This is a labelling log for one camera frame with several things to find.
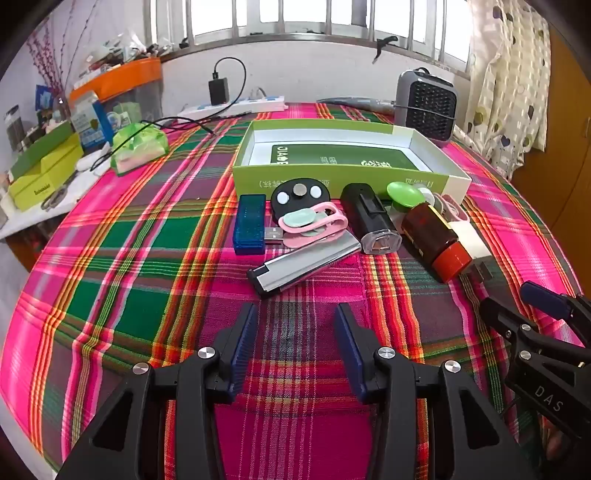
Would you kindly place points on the scissors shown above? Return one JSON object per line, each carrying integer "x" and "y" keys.
{"x": 53, "y": 198}

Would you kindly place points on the blue translucent usb reader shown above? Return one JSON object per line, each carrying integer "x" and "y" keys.
{"x": 249, "y": 221}

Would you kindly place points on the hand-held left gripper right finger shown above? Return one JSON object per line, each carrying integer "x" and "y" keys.
{"x": 348, "y": 341}

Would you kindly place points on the black bike light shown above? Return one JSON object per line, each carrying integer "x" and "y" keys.
{"x": 364, "y": 207}

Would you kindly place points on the white side table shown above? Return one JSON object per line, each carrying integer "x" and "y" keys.
{"x": 27, "y": 221}

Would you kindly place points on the green tissue packet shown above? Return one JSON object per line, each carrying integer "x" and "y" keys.
{"x": 138, "y": 147}

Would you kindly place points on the glass jar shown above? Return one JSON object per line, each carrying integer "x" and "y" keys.
{"x": 14, "y": 131}

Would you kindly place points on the small white round cap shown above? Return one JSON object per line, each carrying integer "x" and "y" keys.
{"x": 431, "y": 198}

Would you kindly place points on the wooden cabinet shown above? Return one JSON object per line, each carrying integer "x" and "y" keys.
{"x": 563, "y": 138}

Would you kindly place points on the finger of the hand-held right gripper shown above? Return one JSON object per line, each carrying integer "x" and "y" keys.
{"x": 508, "y": 321}
{"x": 545, "y": 299}

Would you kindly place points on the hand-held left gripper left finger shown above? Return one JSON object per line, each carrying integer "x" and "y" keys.
{"x": 244, "y": 341}

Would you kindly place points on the metal window grille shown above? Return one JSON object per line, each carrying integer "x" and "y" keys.
{"x": 295, "y": 37}

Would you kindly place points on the white charger plug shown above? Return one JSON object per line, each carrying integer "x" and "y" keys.
{"x": 471, "y": 240}

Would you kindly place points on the green cardboard box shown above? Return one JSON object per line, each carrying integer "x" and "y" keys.
{"x": 323, "y": 159}

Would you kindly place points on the blue and white box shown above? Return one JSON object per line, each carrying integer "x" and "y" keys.
{"x": 90, "y": 122}

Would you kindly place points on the yellow-green box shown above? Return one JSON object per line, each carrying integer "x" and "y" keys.
{"x": 41, "y": 182}

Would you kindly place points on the grey patterned cloth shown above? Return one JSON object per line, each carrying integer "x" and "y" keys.
{"x": 360, "y": 104}

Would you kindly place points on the white power strip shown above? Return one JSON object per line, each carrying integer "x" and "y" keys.
{"x": 258, "y": 102}

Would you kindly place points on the brown bottle with red cap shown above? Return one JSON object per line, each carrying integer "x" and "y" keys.
{"x": 429, "y": 230}

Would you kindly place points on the clear bin with orange lid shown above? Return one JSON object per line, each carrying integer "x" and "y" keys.
{"x": 124, "y": 76}

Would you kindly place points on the pink clip with teal pads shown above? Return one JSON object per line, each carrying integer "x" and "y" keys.
{"x": 339, "y": 221}

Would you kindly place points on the grey small fan heater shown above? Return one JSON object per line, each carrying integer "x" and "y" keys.
{"x": 429, "y": 106}

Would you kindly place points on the white rounded case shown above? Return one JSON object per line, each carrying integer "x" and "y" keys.
{"x": 87, "y": 161}

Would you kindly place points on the black hook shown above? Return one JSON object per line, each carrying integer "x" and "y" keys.
{"x": 383, "y": 42}

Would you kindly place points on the black round magnet disc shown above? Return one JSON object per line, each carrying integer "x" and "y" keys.
{"x": 298, "y": 203}

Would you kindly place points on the patterned curtain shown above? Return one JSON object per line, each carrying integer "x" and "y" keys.
{"x": 508, "y": 69}

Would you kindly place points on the purple flower branches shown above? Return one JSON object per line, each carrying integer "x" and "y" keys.
{"x": 54, "y": 81}

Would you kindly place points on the plaid tablecloth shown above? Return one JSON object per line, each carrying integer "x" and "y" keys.
{"x": 138, "y": 300}

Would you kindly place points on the dark green box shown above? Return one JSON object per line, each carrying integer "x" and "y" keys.
{"x": 41, "y": 147}

